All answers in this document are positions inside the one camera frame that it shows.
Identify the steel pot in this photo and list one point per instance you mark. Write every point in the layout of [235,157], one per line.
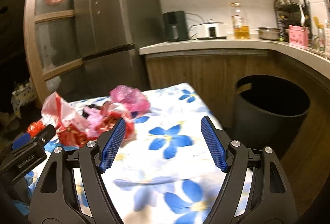
[266,33]

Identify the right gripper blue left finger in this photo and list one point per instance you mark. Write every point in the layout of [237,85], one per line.
[109,143]

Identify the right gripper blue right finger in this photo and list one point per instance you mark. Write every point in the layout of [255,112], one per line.
[217,148]

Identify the black dish rack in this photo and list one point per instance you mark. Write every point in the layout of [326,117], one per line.
[288,13]

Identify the crumpled red plastic bag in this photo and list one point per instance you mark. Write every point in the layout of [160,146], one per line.
[35,128]

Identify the black air fryer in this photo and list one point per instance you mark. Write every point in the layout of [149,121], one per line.
[175,26]

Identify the pink utensil holder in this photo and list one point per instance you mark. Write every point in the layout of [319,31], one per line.
[298,36]

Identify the white rice cooker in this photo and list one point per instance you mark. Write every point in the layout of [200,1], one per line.
[211,30]

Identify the red white plastic bag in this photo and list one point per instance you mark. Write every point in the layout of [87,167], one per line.
[71,127]

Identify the grey steel refrigerator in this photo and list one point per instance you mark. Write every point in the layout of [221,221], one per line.
[110,34]

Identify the cooking oil bottle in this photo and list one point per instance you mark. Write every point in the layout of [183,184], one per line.
[241,28]

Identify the wooden glass sliding door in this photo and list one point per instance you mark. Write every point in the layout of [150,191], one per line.
[51,47]

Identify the black round trash bin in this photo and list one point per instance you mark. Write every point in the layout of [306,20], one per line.
[269,113]

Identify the small black plastic bag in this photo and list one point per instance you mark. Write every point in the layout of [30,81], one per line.
[95,110]

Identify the purple rubber glove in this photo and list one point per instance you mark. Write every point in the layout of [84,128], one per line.
[93,123]

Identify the pink plastic bag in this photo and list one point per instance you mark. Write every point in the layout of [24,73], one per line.
[131,98]

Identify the floral white blue tablecloth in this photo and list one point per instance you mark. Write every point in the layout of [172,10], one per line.
[164,173]

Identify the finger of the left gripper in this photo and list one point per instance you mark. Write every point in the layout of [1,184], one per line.
[21,141]
[45,135]

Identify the polka dot covered table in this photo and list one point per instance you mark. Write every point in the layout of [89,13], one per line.
[25,94]

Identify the wooden lower cabinets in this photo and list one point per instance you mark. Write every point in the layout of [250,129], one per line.
[214,74]

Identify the white kitchen countertop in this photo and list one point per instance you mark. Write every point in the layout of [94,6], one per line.
[312,58]

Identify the blue rubber glove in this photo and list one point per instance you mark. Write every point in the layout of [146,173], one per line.
[51,145]

